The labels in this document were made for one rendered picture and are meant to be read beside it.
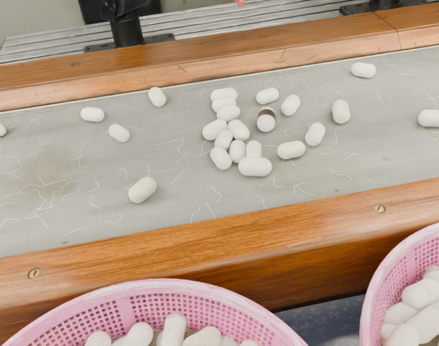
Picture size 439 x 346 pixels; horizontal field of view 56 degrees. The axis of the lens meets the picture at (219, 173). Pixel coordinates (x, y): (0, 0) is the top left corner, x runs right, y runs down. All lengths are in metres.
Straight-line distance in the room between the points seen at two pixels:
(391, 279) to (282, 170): 0.17
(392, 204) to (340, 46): 0.36
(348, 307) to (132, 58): 0.47
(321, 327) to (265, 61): 0.40
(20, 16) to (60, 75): 1.99
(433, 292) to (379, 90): 0.32
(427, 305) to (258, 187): 0.19
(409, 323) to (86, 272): 0.26
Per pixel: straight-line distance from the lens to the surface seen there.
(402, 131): 0.54
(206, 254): 0.35
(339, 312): 0.43
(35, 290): 0.37
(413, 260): 0.39
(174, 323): 0.34
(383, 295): 0.36
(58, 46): 1.06
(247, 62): 0.65
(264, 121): 0.50
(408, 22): 0.78
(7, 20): 2.68
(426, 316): 0.36
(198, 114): 0.56
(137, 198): 0.43
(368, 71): 0.63
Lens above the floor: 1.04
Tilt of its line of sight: 41 degrees down
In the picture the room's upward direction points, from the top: 5 degrees counter-clockwise
